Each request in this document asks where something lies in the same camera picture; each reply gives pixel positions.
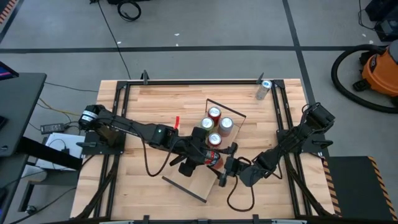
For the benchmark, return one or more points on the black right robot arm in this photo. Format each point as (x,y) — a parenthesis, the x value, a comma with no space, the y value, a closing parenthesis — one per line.
(289,140)

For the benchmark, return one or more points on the black desk support bar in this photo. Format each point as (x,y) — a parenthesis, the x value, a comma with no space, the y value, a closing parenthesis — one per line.
(46,154)

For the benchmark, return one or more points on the white paper sheet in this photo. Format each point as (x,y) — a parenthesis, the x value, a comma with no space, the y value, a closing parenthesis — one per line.
(59,143)

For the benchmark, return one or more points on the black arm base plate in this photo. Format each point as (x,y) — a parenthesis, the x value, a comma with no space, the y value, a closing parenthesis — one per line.
(90,151)
(311,148)

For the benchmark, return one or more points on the black frame clamp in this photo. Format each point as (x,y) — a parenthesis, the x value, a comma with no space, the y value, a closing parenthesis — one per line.
(260,79)
(256,219)
(146,219)
(145,77)

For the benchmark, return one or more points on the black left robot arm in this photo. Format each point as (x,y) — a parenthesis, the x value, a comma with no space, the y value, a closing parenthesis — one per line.
(130,127)

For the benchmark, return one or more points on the black table frame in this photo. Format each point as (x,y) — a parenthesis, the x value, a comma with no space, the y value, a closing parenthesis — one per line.
(199,82)

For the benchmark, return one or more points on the pale green Sanzo can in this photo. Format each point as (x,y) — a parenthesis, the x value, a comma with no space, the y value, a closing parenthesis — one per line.
(207,123)

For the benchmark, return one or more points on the black equipment case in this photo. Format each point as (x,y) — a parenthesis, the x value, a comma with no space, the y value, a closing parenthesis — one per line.
(387,28)

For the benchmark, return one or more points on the black power adapter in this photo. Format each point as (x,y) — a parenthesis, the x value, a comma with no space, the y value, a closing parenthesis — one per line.
(53,128)

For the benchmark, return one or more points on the orange shop vacuum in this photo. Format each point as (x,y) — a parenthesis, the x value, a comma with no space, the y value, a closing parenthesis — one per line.
(382,74)
(333,73)

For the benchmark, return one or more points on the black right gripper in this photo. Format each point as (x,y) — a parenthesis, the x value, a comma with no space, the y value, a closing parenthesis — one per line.
(236,166)

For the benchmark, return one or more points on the slim silver can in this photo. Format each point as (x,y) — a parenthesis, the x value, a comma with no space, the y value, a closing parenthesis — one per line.
(263,89)

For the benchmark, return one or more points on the computer monitor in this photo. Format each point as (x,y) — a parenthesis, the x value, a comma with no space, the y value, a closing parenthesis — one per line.
(6,73)

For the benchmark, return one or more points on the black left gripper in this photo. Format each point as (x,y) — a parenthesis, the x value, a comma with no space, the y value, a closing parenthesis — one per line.
(196,146)

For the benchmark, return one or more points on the white pink lemonade can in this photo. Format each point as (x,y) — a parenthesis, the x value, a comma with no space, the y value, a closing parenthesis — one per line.
(226,124)

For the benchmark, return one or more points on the red Coca-Cola can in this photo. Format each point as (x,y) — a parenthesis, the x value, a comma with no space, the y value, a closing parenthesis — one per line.
(214,112)

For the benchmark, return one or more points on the black hazard-striped mat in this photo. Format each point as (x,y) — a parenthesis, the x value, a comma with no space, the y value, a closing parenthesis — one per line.
(357,186)

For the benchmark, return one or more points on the red Fanta strawberry can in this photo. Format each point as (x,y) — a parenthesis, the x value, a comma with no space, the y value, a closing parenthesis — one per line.
(214,159)
(214,139)

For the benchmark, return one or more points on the black desk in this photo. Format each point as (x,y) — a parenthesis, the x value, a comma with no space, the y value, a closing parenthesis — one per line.
(21,109)

